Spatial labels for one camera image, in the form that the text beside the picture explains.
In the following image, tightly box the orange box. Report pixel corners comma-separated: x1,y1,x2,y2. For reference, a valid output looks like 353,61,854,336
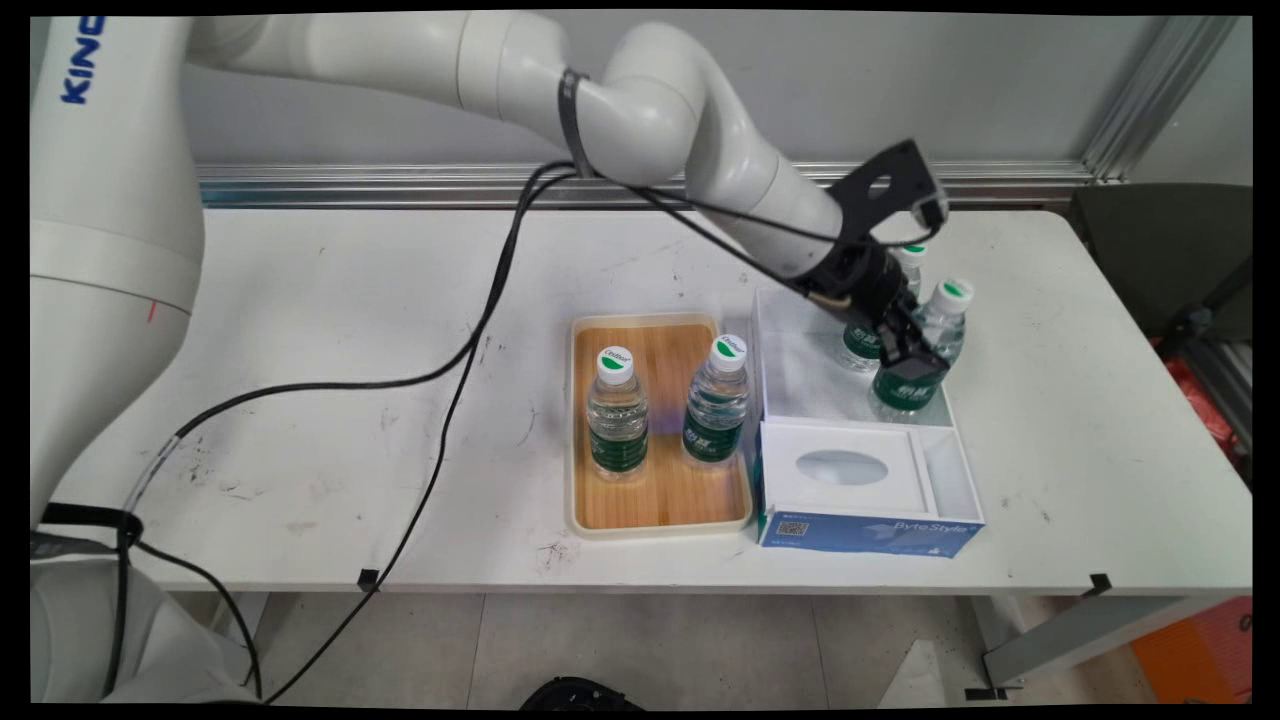
1130,597,1253,703

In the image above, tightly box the thin black cable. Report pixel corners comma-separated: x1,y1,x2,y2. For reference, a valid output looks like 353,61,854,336
262,170,581,703

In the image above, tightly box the red bag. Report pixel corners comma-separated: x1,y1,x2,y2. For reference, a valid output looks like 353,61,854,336
1158,345,1243,463

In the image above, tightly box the white insert oval hole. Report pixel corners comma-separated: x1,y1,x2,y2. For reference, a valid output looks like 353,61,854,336
761,420,939,519

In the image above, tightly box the white box blue side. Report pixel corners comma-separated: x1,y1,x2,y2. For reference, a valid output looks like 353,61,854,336
752,287,988,559

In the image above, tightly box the grey metal frame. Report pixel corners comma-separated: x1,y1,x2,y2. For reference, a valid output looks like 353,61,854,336
1180,340,1253,456

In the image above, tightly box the bamboo tray cream rim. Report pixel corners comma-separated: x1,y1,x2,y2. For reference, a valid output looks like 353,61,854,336
568,312,757,542

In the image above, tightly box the water bottle green label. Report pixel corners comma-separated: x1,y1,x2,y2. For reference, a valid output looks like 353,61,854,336
586,345,652,483
867,277,976,417
681,334,752,472
838,243,931,374

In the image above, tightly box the diagonal aluminium profile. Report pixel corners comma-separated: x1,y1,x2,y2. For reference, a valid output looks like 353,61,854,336
1080,15,1243,186

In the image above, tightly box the black round object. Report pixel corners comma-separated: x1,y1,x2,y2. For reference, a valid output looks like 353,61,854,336
519,677,647,711

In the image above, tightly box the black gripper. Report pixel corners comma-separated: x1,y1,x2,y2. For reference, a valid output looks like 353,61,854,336
798,243,950,388

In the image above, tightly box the grey table leg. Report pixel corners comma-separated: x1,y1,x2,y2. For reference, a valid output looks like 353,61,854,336
965,594,1206,701

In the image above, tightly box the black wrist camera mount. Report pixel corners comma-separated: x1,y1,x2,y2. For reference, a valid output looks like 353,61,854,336
825,138,949,247

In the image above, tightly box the black strap on base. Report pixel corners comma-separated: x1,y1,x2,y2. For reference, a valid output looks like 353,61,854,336
38,502,144,549

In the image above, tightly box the black velcro strap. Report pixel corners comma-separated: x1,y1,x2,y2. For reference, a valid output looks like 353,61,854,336
556,67,595,180

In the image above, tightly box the white table leg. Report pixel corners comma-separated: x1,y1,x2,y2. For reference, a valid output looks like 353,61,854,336
205,591,271,687

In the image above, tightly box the horizontal aluminium rail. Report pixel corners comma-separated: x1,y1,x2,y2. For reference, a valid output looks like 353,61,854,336
195,162,1101,210

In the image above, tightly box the thin gripper cable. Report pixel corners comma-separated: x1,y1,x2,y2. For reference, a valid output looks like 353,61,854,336
618,180,873,301

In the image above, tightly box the thick black cable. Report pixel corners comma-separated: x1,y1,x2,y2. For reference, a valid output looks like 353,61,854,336
118,160,581,701

